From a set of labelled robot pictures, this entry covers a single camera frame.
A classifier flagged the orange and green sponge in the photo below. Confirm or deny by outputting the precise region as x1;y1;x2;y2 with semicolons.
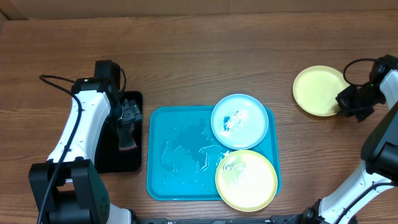
118;123;137;151

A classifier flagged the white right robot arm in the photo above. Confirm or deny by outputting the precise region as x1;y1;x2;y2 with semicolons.
286;55;397;224

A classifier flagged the yellow plate near front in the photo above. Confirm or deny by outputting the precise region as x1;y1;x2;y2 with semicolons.
215;150;278;212

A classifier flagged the yellow plate with scribble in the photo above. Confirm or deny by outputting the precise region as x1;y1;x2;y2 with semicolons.
292;65;349;116

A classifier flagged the light blue plate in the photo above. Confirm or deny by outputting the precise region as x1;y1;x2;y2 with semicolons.
211;94;269;150

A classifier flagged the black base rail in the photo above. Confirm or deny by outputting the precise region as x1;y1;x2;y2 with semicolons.
132;214;302;224

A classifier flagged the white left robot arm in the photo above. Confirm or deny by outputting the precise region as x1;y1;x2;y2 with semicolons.
29;60;143;223

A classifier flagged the teal plastic serving tray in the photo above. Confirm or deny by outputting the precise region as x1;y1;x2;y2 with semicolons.
146;106;282;202

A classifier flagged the black rectangular plastic tray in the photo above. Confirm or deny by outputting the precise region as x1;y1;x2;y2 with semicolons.
95;91;143;173

